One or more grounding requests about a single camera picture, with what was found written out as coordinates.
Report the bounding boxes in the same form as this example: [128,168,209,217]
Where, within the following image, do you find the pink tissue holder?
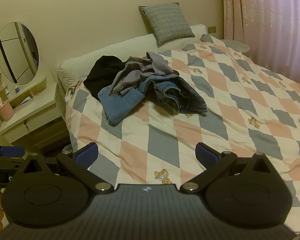
[0,99,16,122]

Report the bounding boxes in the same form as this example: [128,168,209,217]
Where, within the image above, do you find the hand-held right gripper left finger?
[17,142,114,194]

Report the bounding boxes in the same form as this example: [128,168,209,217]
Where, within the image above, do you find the dark blue jeans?
[145,74,208,114]

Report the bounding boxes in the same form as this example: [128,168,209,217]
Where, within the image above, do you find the black garment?
[83,55,127,99]

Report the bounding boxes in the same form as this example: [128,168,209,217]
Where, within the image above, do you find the cream dressing table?
[0,65,66,151]

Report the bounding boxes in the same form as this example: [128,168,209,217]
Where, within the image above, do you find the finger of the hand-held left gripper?
[0,144,26,166]

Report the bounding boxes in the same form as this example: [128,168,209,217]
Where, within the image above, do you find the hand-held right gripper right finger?
[180,142,278,194]

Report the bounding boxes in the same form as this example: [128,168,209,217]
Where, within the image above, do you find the light blue denim garment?
[97,75,147,127]

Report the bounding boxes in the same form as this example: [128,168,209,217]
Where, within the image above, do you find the white padded bed headboard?
[56,24,208,93]

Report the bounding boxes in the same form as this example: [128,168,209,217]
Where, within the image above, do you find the pink curtain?
[221,0,300,91]

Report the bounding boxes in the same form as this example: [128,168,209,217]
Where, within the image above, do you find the round white side table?
[219,39,251,54]

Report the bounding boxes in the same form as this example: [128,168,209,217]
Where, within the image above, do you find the grey garment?
[112,52,175,96]

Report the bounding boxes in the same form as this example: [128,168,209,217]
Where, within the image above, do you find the checked bear print quilt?
[64,34,300,232]

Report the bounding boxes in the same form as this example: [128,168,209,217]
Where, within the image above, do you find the grey woven pillow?
[139,2,195,47]

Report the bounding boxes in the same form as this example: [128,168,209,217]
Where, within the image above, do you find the oval mirror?
[0,21,40,85]

